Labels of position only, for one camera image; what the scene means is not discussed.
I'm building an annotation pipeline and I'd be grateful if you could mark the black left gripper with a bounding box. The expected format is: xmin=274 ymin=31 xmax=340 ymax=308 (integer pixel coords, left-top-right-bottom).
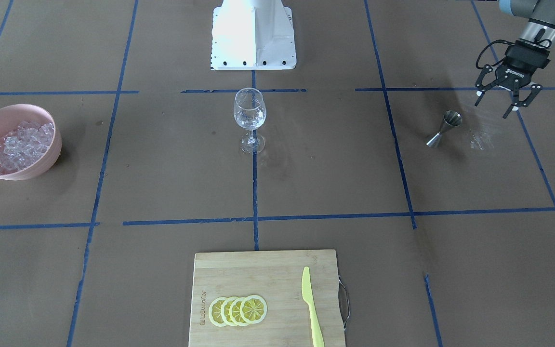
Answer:
xmin=474 ymin=41 xmax=552 ymax=119

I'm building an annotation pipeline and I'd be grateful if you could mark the steel cocktail jigger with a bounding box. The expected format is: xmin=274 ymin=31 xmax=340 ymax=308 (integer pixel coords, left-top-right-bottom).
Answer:
xmin=426 ymin=110 xmax=463 ymax=148

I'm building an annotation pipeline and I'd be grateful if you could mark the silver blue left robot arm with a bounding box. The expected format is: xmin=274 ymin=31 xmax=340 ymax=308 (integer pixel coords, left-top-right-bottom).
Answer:
xmin=475 ymin=0 xmax=555 ymax=119

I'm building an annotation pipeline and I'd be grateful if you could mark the clear wine glass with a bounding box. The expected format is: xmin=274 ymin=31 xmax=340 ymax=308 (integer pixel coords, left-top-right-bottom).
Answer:
xmin=233 ymin=87 xmax=267 ymax=154

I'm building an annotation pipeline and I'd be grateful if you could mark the pink bowl of ice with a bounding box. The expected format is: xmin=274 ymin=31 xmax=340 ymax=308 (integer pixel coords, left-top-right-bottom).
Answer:
xmin=0 ymin=105 xmax=62 ymax=181

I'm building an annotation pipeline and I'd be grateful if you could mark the yellow plastic knife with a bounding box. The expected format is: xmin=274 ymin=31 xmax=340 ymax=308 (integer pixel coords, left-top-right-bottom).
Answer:
xmin=300 ymin=266 xmax=325 ymax=347

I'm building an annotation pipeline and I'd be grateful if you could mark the bamboo cutting board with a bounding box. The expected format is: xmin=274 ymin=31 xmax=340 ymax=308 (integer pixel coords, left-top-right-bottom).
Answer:
xmin=188 ymin=250 xmax=346 ymax=347

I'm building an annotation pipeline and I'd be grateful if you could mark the yellow lemon slice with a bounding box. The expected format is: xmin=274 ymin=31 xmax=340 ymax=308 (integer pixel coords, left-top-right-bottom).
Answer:
xmin=220 ymin=296 xmax=238 ymax=326
xmin=209 ymin=297 xmax=227 ymax=327
xmin=241 ymin=294 xmax=268 ymax=324
xmin=228 ymin=297 xmax=248 ymax=326

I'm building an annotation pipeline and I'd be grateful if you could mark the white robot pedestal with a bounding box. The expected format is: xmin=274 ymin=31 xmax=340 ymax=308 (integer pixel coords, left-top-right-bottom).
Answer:
xmin=210 ymin=0 xmax=297 ymax=71

